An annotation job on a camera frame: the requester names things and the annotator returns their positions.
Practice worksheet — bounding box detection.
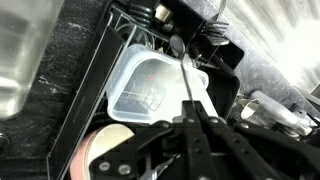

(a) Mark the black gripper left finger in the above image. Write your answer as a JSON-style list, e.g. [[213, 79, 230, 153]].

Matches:
[[88, 100, 219, 180]]

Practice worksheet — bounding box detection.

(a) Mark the brass cylinder piece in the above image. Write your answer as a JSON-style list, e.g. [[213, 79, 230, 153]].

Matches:
[[153, 3, 174, 24]]

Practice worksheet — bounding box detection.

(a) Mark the dark ribbed utensil handle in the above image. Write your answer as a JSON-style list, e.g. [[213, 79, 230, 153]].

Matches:
[[128, 0, 156, 27]]

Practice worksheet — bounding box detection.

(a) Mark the translucent plastic lid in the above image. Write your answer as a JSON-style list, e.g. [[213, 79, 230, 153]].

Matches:
[[173, 64, 221, 125]]

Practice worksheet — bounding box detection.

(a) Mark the stainless steel sink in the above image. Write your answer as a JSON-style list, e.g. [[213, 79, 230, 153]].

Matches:
[[0, 0, 64, 121]]

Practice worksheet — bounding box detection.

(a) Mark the black dish rack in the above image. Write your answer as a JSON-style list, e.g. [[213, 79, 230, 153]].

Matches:
[[46, 0, 246, 180]]

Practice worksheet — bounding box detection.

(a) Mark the cream bowl with pink outside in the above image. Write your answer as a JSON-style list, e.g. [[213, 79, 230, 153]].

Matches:
[[68, 123, 136, 180]]

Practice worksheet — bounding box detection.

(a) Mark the metal spoon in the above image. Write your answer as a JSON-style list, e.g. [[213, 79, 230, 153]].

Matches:
[[169, 34, 196, 109]]

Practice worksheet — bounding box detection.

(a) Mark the metal fork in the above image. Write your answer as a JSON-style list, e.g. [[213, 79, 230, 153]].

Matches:
[[199, 20, 231, 34], [203, 33, 231, 47], [213, 0, 228, 23]]

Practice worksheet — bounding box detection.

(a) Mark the white slim bottle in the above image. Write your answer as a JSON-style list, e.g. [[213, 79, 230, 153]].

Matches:
[[249, 90, 314, 137]]

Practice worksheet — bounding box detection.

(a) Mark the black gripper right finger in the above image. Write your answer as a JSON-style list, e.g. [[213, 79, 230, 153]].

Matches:
[[196, 106, 320, 180]]

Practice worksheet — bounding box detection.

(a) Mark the small metal cup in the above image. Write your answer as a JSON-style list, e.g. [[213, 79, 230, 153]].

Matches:
[[239, 99, 262, 121]]

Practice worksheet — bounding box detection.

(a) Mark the clear plastic food container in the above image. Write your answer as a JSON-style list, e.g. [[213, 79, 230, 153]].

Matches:
[[105, 43, 210, 125]]

